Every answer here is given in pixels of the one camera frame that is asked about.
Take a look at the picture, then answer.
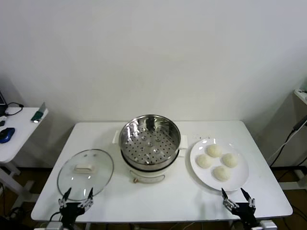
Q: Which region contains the white desk foot frame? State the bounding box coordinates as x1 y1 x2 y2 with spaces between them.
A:
279 166 307 190

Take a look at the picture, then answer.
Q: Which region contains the glass lid with white handle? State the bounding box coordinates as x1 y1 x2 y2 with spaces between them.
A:
57 149 114 201

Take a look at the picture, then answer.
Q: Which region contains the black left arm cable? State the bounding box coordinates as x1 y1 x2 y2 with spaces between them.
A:
49 212 62 223

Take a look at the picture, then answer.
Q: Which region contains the white steamed baozi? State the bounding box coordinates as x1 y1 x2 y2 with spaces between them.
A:
196 154 213 169
221 153 239 168
211 166 231 182
206 144 223 158

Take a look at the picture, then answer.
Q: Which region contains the white side table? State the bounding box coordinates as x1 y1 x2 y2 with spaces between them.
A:
0 107 48 207

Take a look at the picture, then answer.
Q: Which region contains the blue computer mouse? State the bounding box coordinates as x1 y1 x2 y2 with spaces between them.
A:
0 127 16 144

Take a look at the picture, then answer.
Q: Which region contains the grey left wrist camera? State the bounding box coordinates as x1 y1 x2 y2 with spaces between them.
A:
47 221 63 230

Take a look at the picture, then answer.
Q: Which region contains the white electric cooker base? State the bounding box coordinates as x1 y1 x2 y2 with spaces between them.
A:
112 130 188 184

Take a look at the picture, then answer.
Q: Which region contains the black power adapter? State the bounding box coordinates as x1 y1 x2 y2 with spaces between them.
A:
293 119 307 131

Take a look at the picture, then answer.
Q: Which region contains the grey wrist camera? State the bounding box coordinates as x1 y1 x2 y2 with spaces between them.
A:
260 220 276 230
47 221 63 230

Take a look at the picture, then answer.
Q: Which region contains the perforated steel steamer basket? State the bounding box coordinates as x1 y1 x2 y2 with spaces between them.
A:
119 114 181 168

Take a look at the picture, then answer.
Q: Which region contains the white round plate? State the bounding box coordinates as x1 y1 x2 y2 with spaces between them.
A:
189 138 249 192

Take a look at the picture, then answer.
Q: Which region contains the white power cable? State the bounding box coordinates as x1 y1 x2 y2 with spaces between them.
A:
268 129 295 166

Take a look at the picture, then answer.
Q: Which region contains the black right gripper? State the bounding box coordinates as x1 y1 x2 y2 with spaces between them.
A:
221 187 260 230

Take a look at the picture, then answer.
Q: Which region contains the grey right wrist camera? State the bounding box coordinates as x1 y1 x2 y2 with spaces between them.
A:
260 220 276 230

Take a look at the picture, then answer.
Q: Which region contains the thin black desk cable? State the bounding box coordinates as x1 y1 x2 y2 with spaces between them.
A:
4 102 24 117

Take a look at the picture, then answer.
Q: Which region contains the white desk with clutter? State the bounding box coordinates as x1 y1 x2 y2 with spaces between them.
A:
294 88 307 106

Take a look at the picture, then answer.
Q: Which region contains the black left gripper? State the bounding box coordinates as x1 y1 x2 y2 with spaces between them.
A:
58 187 94 228

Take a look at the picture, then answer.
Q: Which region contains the green handled scraper tool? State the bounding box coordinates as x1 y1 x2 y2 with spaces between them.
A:
30 102 47 124

